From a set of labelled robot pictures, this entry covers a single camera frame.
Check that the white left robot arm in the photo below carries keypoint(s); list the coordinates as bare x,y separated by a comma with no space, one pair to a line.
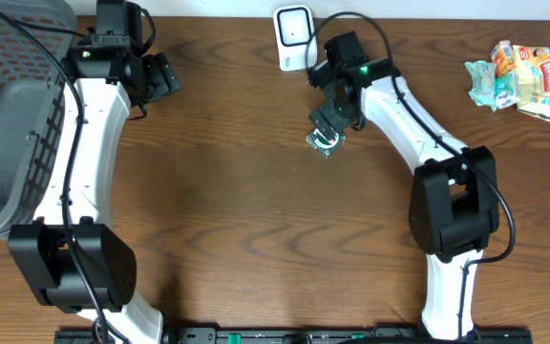
69,255

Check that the dark green round-logo packet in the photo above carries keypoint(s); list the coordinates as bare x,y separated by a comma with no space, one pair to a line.
324,146

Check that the white barcode scanner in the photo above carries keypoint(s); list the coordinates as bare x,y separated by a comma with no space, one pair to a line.
293,25

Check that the mint green wipes pack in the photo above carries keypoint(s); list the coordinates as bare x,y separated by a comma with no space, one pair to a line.
483,77

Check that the teal Kleenex tissue pack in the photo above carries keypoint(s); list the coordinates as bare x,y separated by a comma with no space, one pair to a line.
506,90

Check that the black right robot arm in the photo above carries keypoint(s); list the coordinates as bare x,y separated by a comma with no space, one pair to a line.
453,210

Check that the dark grey plastic basket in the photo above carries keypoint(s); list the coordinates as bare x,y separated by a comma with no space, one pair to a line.
32,106

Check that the cream snack bag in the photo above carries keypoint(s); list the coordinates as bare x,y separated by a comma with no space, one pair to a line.
533,70

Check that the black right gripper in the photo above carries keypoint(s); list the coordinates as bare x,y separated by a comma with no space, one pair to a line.
334,120

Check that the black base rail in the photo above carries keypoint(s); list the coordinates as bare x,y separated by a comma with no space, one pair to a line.
384,334

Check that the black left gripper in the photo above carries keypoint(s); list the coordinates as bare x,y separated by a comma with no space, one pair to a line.
164,76

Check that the orange Kleenex tissue pack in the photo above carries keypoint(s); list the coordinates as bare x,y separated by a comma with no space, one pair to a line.
502,56

